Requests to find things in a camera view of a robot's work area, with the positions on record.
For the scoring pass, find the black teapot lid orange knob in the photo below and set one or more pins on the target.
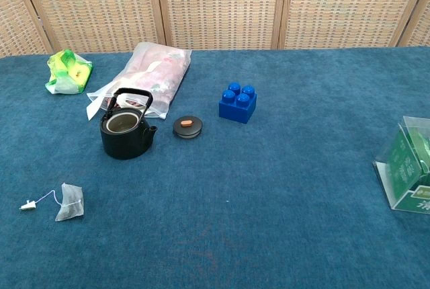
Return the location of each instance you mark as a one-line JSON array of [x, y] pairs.
[[186, 128]]

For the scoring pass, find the clear bag with pink cloth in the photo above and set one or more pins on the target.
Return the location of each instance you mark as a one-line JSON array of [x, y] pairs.
[[158, 70]]

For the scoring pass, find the black cast iron teapot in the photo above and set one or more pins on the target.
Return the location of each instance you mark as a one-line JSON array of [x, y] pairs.
[[124, 146]]

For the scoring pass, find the clear box green tea sachets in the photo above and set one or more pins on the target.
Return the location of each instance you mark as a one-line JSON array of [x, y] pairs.
[[401, 168]]

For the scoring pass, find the blue toy building block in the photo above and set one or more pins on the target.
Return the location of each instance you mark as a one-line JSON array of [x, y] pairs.
[[236, 109]]

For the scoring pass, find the blue table cloth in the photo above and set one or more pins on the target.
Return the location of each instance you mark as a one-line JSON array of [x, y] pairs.
[[268, 201]]

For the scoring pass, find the woven bamboo folding screen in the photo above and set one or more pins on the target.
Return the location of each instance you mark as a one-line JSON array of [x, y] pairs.
[[218, 6]]

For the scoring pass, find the green yellow snack packet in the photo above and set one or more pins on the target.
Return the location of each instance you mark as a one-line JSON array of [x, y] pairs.
[[72, 74]]

